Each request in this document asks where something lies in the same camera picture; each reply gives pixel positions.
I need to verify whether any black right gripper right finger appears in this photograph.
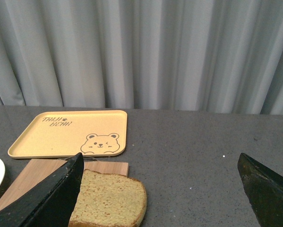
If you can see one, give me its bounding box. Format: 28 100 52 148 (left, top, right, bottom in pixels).
237 153 283 227

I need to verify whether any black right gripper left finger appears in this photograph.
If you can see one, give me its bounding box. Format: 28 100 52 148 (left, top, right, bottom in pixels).
0 153 84 227

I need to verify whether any bread slice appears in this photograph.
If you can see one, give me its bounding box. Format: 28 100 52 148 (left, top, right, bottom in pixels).
69 170 147 227

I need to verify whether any wooden cutting board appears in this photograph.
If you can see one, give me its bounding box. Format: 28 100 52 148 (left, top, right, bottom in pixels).
0 159 129 210

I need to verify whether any yellow bear tray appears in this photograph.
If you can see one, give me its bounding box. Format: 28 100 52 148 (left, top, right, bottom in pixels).
8 110 128 159

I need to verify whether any grey curtain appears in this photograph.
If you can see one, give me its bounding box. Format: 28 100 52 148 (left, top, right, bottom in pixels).
0 0 283 114

